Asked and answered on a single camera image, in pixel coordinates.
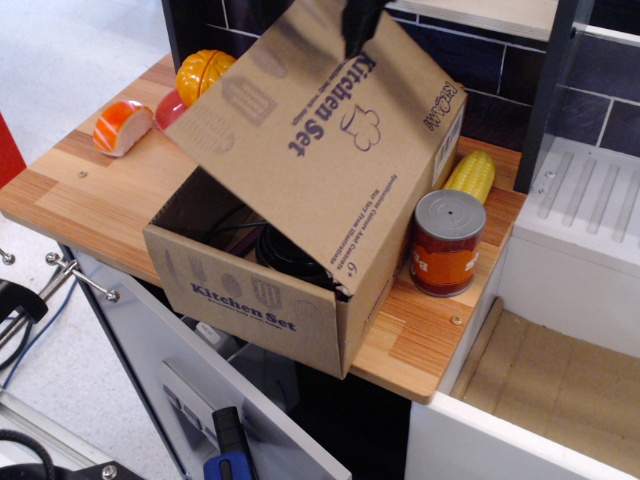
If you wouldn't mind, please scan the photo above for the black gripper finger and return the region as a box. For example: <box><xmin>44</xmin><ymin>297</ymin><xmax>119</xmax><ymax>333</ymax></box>
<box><xmin>341</xmin><ymin>0</ymin><xmax>388</xmax><ymax>59</ymax></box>

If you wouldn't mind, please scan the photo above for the brown cardboard kitchen set box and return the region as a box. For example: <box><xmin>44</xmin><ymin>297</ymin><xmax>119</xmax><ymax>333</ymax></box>
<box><xmin>144</xmin><ymin>1</ymin><xmax>467</xmax><ymax>378</ymax></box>

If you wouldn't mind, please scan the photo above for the orange toy pumpkin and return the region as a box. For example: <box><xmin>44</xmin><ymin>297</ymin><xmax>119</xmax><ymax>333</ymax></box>
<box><xmin>176</xmin><ymin>50</ymin><xmax>236</xmax><ymax>108</ymax></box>

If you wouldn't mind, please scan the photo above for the yellow toy corn cob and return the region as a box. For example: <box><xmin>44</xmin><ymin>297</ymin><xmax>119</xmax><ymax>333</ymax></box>
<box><xmin>443</xmin><ymin>150</ymin><xmax>496</xmax><ymax>204</ymax></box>

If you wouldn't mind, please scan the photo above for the red toy plate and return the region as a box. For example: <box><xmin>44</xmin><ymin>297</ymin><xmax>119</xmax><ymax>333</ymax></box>
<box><xmin>155</xmin><ymin>89</ymin><xmax>187</xmax><ymax>132</ymax></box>

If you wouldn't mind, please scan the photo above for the orange toy soup can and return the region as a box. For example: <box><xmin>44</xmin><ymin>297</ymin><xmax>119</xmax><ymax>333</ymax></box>
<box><xmin>410</xmin><ymin>189</ymin><xmax>486</xmax><ymax>297</ymax></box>

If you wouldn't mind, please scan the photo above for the black round device in box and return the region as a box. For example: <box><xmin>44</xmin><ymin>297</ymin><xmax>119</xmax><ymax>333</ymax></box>
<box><xmin>256</xmin><ymin>225</ymin><xmax>333</xmax><ymax>290</ymax></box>

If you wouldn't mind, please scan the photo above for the orange white salmon sushi toy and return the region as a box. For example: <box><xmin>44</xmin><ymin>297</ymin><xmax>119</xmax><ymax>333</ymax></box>
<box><xmin>93</xmin><ymin>100</ymin><xmax>154</xmax><ymax>158</ymax></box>

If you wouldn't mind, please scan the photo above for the grey box under counter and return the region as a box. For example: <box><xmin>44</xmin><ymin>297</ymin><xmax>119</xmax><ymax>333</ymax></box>
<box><xmin>188</xmin><ymin>319</ymin><xmax>300</xmax><ymax>413</ymax></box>

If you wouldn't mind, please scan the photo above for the white cabinet door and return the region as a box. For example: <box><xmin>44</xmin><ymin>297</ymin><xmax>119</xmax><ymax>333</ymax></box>
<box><xmin>65</xmin><ymin>247</ymin><xmax>351</xmax><ymax>479</ymax></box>

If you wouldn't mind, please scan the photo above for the white sink unit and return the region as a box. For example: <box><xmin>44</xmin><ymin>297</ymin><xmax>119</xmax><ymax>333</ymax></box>
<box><xmin>405</xmin><ymin>138</ymin><xmax>639</xmax><ymax>479</ymax></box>

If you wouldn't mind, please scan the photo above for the black usb cable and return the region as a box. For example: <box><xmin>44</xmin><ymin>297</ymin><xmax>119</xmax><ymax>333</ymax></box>
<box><xmin>202</xmin><ymin>202</ymin><xmax>269</xmax><ymax>246</ymax></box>

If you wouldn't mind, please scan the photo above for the blue cable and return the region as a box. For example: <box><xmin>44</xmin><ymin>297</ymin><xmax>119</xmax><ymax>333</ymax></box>
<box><xmin>0</xmin><ymin>279</ymin><xmax>79</xmax><ymax>391</ymax></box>

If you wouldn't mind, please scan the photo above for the black blue tool handle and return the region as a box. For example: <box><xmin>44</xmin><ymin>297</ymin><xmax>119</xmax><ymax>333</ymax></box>
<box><xmin>203</xmin><ymin>406</ymin><xmax>258</xmax><ymax>480</ymax></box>

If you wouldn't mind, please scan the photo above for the black cable bottom left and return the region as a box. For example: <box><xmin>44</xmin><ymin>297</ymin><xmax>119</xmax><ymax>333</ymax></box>
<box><xmin>0</xmin><ymin>428</ymin><xmax>56</xmax><ymax>480</ymax></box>

